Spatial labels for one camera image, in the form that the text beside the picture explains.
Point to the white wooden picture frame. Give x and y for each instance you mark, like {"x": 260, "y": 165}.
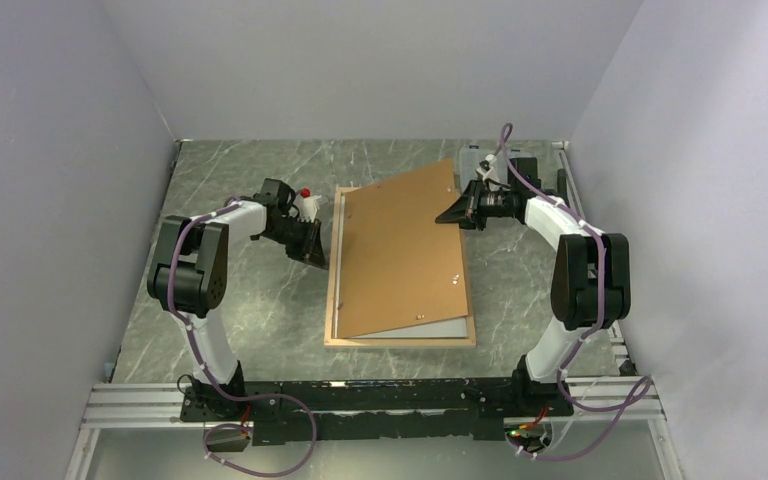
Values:
{"x": 332, "y": 307}

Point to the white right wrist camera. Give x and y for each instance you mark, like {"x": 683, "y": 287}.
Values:
{"x": 486, "y": 171}

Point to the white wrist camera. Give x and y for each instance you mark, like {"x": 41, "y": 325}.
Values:
{"x": 486, "y": 171}
{"x": 307, "y": 204}

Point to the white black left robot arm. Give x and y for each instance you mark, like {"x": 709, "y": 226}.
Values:
{"x": 189, "y": 270}

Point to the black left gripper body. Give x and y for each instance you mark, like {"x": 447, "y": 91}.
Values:
{"x": 299, "y": 236}

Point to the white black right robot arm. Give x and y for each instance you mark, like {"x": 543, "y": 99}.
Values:
{"x": 590, "y": 287}

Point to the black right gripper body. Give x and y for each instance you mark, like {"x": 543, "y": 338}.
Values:
{"x": 483, "y": 204}

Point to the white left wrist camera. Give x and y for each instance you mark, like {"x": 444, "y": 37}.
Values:
{"x": 307, "y": 204}

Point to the aluminium extrusion rail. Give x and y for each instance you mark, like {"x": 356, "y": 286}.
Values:
{"x": 160, "y": 405}

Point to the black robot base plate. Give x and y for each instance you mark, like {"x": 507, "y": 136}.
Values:
{"x": 280, "y": 412}

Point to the clear plastic compartment box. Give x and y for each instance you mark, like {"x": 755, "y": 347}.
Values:
{"x": 468, "y": 162}

